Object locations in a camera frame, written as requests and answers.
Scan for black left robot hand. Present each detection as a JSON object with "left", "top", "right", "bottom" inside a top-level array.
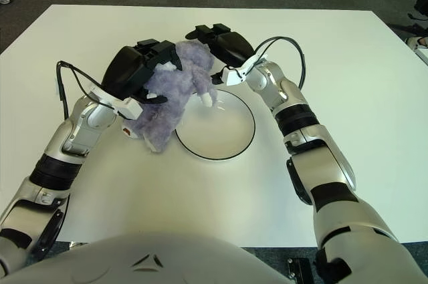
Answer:
[{"left": 101, "top": 39, "right": 183, "bottom": 104}]

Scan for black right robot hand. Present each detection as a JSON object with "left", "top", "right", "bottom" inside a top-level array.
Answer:
[{"left": 185, "top": 23, "right": 257, "bottom": 85}]

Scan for purple plush rabbit doll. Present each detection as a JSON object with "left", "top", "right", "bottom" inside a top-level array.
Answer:
[{"left": 120, "top": 40, "right": 220, "bottom": 154}]

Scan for white plate with black rim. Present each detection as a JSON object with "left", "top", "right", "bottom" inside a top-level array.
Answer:
[{"left": 173, "top": 88, "right": 257, "bottom": 163}]

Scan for black chair legs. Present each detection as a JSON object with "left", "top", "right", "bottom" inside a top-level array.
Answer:
[{"left": 387, "top": 12, "right": 428, "bottom": 36}]

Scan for white shoe with dark ankle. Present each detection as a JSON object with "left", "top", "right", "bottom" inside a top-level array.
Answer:
[{"left": 405, "top": 36, "right": 428, "bottom": 51}]

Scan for black bag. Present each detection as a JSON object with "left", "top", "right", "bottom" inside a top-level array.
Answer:
[{"left": 413, "top": 0, "right": 428, "bottom": 17}]

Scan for grey robot torso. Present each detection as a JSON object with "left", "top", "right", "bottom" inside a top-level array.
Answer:
[{"left": 0, "top": 233, "right": 295, "bottom": 284}]

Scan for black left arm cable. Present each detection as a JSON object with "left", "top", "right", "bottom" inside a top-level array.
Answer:
[{"left": 33, "top": 60, "right": 118, "bottom": 258}]

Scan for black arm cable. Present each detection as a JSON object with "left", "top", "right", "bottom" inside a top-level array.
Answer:
[
  {"left": 250, "top": 35, "right": 307, "bottom": 90},
  {"left": 33, "top": 60, "right": 118, "bottom": 258}
]

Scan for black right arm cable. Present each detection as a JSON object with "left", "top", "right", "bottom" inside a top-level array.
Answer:
[{"left": 250, "top": 35, "right": 307, "bottom": 90}]

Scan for black stand bracket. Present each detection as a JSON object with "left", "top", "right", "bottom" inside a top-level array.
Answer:
[{"left": 287, "top": 257, "right": 315, "bottom": 284}]

